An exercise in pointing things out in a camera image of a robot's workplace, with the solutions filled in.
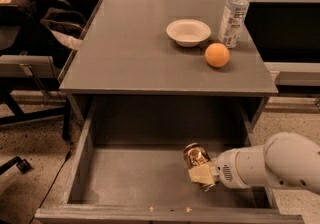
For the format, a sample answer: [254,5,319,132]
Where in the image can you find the orange soda can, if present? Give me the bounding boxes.
[183,143,215,191]

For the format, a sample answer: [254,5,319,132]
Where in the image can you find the clear plastic water bottle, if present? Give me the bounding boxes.
[218,0,250,49]

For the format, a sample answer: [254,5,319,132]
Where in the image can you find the dark bag with white cloth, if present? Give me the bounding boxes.
[40,0,87,50]

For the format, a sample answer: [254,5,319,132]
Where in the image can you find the orange fruit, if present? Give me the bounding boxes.
[205,43,230,68]

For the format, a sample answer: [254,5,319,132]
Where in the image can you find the grey cabinet with top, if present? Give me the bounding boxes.
[58,0,280,142]

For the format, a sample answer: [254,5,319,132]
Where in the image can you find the grey bench left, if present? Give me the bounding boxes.
[0,55,61,78]

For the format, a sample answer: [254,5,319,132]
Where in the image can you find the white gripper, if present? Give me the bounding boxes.
[188,148,251,189]

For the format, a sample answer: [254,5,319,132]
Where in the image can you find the open grey top drawer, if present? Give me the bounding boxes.
[36,96,304,224]

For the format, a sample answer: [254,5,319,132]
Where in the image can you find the black floor cable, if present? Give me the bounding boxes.
[28,147,74,224]

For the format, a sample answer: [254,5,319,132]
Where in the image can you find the white paper bowl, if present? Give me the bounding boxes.
[166,19,211,47]

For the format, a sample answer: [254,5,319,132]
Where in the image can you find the black office chair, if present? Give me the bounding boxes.
[0,0,73,175]

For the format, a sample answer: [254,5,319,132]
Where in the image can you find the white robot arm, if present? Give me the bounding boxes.
[184,132,320,194]

